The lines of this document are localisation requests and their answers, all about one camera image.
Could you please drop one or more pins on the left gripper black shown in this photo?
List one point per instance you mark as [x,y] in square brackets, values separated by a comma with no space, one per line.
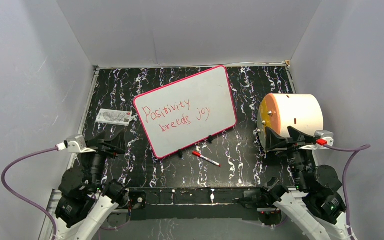
[117,142]

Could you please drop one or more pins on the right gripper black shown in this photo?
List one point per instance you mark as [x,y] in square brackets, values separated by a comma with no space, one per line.
[296,139]

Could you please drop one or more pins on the pink framed whiteboard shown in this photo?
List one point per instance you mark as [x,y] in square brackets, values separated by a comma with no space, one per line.
[182,113]

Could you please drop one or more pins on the red whiteboard marker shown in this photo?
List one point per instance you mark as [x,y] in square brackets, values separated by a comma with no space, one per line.
[210,161]

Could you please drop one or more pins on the red marker cap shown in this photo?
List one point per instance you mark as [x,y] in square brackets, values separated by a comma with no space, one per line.
[195,153]

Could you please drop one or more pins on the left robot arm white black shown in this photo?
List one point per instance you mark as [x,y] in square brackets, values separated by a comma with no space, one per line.
[86,201]

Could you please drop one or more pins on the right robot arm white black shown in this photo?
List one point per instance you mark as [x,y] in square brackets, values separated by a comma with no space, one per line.
[323,213]

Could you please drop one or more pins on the white printed card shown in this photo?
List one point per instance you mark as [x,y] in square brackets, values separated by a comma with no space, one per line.
[114,117]

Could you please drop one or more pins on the white cylinder orange end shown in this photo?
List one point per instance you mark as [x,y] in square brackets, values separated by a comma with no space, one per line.
[280,110]

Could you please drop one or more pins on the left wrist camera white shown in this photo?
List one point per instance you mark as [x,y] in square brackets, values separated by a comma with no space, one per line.
[75,144]

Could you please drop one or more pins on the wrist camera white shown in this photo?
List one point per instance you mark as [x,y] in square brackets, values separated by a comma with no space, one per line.
[323,138]
[75,144]

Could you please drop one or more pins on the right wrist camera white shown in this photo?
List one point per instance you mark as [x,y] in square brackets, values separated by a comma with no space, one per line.
[323,138]

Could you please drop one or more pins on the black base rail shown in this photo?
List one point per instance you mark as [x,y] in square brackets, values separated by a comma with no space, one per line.
[244,203]

